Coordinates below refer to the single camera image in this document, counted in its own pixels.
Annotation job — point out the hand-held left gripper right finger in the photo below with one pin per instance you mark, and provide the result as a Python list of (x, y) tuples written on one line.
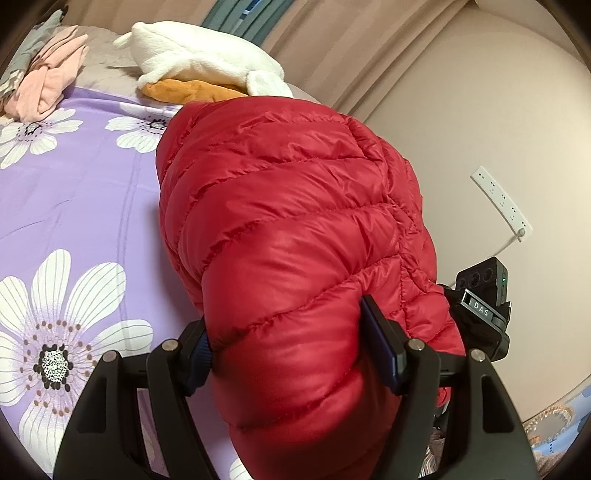
[(384, 350)]

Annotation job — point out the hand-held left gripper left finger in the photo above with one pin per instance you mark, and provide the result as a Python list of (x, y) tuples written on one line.
[(202, 360)]

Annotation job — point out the red down jacket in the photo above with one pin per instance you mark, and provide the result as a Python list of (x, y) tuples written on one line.
[(286, 230)]

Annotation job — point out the pink clothes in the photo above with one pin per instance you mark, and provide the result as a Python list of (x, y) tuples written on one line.
[(51, 78)]

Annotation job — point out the blue floral cloth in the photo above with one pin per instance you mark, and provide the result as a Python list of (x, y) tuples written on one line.
[(551, 424)]

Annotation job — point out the white power strip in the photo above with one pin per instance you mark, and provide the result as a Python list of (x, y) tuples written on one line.
[(501, 198)]

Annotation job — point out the purple floral bed sheet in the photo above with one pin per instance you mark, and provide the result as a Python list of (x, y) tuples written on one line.
[(83, 184)]

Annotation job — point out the orange garment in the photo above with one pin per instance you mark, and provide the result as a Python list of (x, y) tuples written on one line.
[(194, 91)]

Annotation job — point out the white plush blanket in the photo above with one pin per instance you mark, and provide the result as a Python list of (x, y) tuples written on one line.
[(198, 55)]

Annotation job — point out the beige curtain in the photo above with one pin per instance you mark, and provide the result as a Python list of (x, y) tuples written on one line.
[(346, 46)]

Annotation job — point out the grey blanket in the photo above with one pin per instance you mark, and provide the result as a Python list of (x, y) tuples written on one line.
[(106, 64)]

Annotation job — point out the teal curtain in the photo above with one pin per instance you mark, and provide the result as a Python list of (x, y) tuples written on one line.
[(231, 16)]

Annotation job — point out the grey floral cloth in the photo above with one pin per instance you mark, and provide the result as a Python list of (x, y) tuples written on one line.
[(23, 55)]

